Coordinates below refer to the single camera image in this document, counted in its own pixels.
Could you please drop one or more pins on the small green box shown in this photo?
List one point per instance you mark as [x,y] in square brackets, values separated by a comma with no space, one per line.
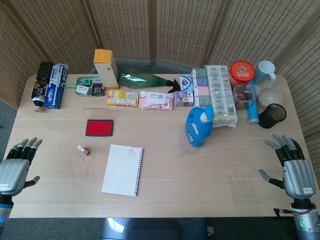
[87,82]

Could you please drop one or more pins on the black mesh pen cup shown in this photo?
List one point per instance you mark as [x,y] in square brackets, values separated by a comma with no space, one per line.
[272,116]

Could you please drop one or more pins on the green plastic spray bottle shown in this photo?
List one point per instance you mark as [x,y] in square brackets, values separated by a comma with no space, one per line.
[140,80]

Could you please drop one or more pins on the blue cylindrical tube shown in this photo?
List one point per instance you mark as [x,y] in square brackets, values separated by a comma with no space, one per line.
[252,112]

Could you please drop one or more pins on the white spiral notebook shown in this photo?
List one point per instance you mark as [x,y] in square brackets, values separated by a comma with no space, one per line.
[122,170]

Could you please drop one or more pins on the pastel tissue multipack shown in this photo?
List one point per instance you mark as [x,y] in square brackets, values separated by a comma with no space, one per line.
[201,87]

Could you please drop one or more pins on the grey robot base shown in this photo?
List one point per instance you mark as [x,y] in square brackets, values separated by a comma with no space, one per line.
[150,230]

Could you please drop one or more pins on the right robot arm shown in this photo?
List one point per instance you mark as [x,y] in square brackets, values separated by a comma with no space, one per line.
[306,222]

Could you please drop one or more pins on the beige bowl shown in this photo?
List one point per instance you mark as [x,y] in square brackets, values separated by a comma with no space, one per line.
[270,97]

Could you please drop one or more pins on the white blue soap box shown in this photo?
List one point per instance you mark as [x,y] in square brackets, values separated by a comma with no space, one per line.
[185,82]

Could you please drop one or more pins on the small purple box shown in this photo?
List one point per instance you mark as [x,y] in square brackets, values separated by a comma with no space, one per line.
[183,98]

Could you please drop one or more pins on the green plastic tray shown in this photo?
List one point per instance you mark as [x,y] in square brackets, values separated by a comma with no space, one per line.
[79,81]

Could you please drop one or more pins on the small white box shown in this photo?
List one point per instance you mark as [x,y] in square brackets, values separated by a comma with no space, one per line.
[82,89]

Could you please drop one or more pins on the light blue mug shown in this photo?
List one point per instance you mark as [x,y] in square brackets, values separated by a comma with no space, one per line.
[265,71]

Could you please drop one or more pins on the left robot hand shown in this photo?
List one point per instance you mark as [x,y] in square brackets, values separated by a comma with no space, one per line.
[12,175]

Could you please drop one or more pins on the orange lid snack jar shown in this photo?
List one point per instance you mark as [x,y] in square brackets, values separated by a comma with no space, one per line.
[242,71]

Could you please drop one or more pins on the pink wet wipes pack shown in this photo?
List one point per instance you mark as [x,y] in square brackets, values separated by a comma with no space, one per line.
[155,100]

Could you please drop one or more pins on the long white sponge package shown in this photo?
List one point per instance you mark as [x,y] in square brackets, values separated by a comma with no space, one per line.
[221,95]

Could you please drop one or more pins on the flat yellow box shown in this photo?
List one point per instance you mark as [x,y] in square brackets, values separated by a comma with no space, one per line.
[122,98]

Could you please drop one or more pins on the small red stamp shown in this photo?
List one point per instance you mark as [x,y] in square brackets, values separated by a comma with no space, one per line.
[83,150]

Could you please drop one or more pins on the blue detergent bottle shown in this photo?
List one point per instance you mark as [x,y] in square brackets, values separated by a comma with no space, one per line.
[197,130]

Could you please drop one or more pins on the red ink pad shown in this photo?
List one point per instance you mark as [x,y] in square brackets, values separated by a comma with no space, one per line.
[100,127]

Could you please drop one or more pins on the blue toothpaste box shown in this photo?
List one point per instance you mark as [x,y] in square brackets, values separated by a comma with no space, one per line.
[56,85]

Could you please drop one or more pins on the wooden perforated folding screen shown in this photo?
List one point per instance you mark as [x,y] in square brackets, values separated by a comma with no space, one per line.
[185,25]

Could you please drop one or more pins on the tall yellow carton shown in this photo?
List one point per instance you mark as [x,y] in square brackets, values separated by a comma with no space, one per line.
[107,72]

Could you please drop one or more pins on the clear plastic snack box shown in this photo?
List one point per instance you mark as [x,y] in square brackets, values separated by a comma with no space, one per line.
[241,96]

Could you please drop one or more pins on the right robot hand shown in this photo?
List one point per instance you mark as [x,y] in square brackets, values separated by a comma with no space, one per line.
[298,177]

